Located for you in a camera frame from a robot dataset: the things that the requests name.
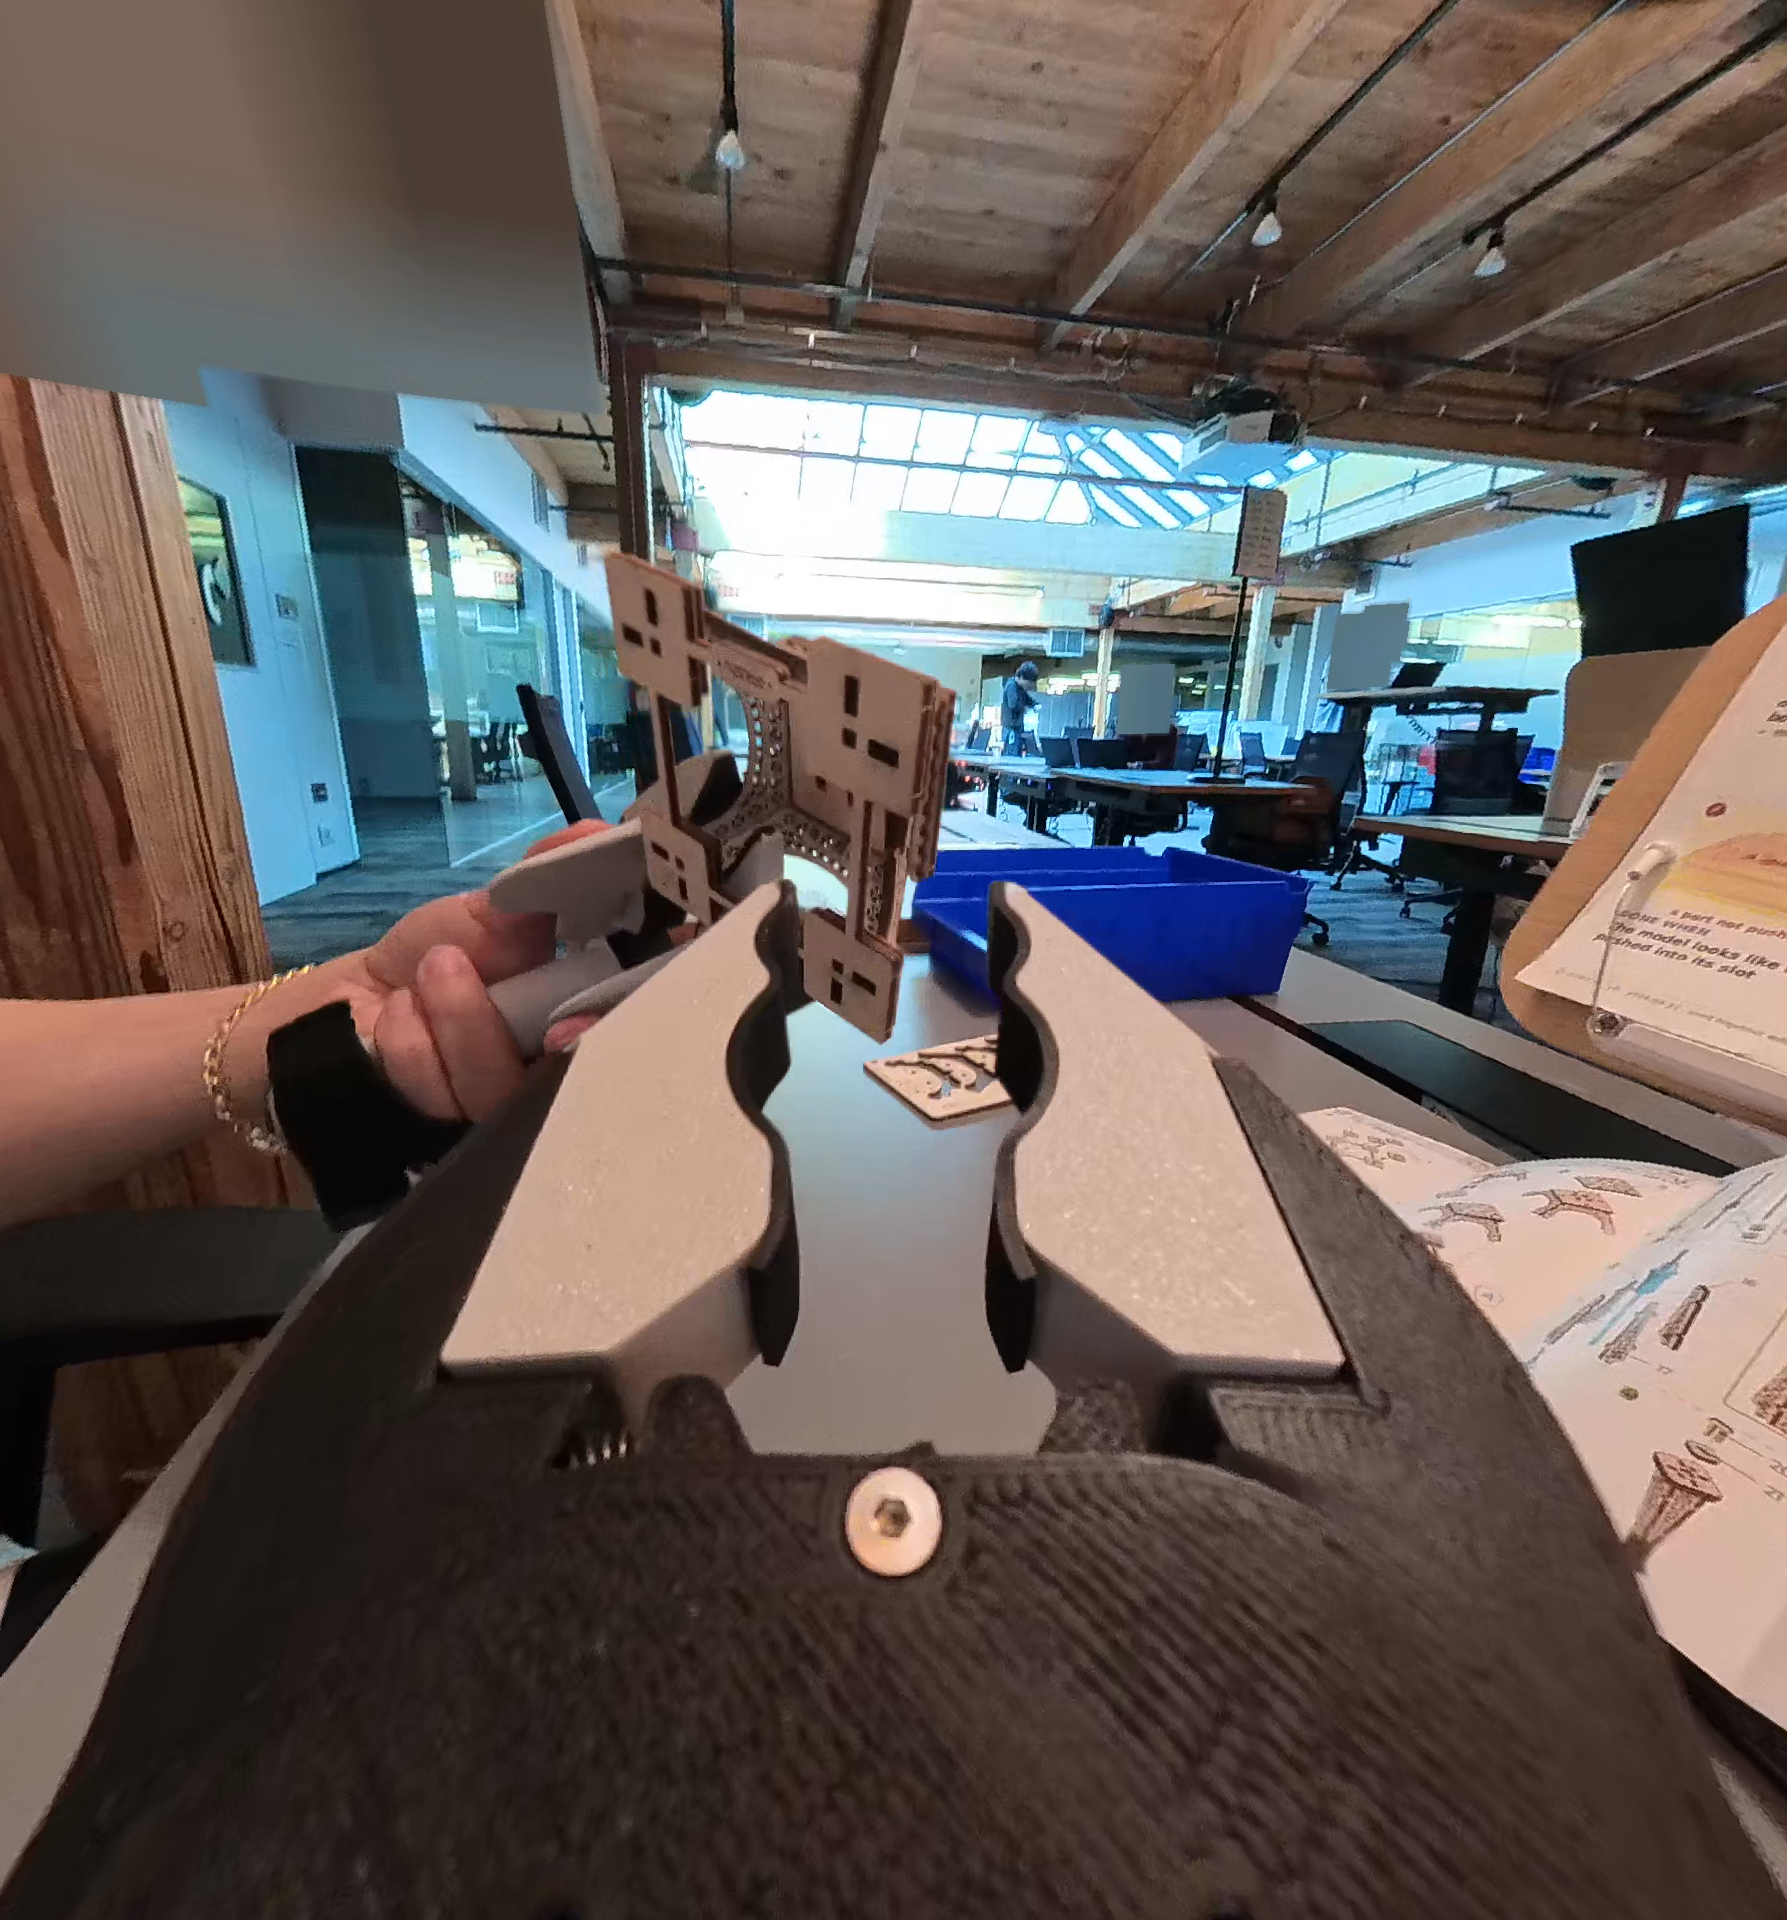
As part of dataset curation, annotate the wooden tower base model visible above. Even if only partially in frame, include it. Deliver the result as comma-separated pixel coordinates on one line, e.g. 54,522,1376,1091
604,551,957,1040

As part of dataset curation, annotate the beige divider panel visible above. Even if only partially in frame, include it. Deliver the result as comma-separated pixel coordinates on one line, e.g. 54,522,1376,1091
1557,648,1724,823

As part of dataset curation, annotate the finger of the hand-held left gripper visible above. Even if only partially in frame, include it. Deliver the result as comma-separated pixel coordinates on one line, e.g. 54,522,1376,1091
491,838,655,940
495,963,673,1063

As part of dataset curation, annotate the wooden pillar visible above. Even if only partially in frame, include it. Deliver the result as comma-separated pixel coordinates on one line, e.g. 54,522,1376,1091
0,367,279,1209

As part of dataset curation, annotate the wooden puzzle sheet with arches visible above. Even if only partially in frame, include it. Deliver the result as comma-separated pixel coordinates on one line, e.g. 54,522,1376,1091
863,1032,1017,1123

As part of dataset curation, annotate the black office chair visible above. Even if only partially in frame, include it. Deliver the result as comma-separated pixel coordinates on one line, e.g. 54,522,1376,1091
1431,727,1527,821

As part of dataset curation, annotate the person's left hand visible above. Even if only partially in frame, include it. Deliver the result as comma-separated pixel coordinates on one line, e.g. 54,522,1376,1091
360,821,617,1127

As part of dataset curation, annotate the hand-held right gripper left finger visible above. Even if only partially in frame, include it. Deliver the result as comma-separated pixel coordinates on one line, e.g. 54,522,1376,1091
441,884,806,1389

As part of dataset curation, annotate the blue plastic bin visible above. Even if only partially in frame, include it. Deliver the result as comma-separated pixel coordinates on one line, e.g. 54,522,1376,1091
912,844,1311,1004

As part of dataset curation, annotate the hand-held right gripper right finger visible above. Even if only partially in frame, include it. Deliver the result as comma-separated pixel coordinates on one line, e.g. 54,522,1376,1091
983,884,1348,1389

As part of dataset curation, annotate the black monitor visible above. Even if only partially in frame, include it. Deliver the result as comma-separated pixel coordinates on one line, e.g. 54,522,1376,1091
1572,503,1754,659

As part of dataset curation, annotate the dark wall frame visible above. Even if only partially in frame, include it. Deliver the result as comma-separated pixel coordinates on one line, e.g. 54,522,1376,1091
178,475,253,671

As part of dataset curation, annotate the white sign on pole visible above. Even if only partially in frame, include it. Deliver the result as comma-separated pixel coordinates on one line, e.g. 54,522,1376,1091
1208,484,1295,784

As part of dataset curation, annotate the person's left forearm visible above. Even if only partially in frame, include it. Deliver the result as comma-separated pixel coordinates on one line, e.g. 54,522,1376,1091
0,975,286,1260

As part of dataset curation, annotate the gold chain bracelet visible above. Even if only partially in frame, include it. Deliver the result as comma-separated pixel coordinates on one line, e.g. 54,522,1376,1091
205,968,317,1156

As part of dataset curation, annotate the folded instruction booklet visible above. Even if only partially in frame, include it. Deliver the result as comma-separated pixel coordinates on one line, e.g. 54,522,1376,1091
1306,1108,1787,1772

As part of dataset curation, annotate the white instruction page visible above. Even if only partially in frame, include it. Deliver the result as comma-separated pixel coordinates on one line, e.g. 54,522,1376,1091
1516,539,1787,1104

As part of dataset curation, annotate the wooden office table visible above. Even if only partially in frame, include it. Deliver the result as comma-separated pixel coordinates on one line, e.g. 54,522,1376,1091
1351,812,1577,1014
968,754,1317,850

